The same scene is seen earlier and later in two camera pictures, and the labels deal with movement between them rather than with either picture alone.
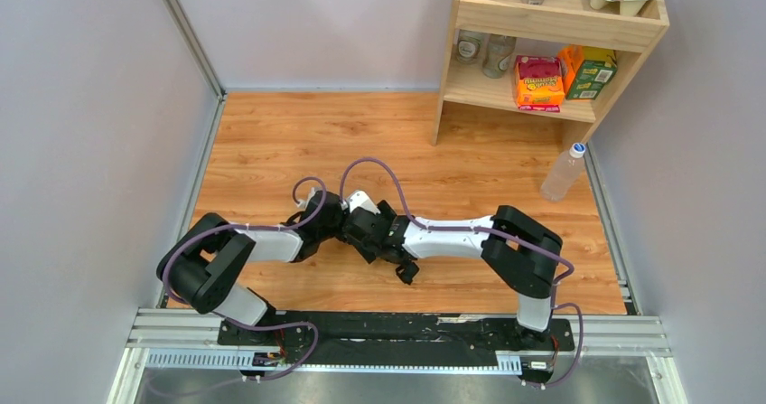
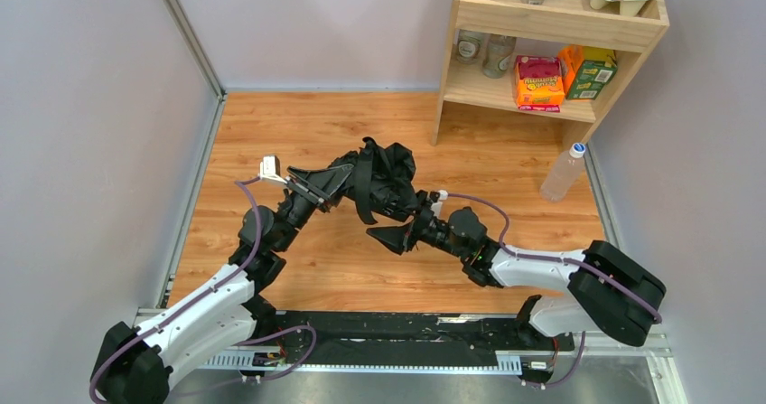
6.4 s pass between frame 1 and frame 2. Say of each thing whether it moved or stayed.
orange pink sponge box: stayed
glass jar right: stayed
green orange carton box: stayed
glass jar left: stayed
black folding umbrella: moved
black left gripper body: moved
